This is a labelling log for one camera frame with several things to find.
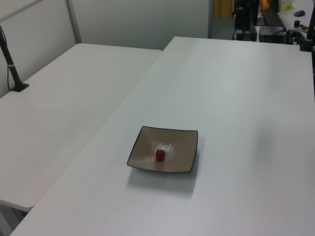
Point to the grey pillar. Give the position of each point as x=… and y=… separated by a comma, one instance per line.
x=210, y=19

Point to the dark computer mouse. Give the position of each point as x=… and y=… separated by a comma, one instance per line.
x=299, y=13

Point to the square brown ceramic plate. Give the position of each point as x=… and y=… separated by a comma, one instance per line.
x=147, y=150

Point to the white side table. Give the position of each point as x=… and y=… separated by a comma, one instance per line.
x=61, y=98

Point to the yellow cabinet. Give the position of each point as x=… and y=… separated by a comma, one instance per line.
x=222, y=8

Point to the black clamp stand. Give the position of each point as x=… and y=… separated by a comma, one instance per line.
x=307, y=37

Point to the red strawberry with green top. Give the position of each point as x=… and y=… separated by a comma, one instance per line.
x=160, y=155

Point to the black equipment box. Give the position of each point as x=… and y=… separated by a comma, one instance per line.
x=272, y=34

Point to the green and white box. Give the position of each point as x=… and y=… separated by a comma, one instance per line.
x=285, y=5

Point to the orange object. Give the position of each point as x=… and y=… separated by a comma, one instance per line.
x=263, y=4

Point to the grey metal partition post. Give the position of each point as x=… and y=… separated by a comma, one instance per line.
x=74, y=22

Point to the black camera pole with base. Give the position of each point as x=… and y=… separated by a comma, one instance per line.
x=12, y=72

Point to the black speaker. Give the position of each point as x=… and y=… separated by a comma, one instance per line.
x=240, y=17

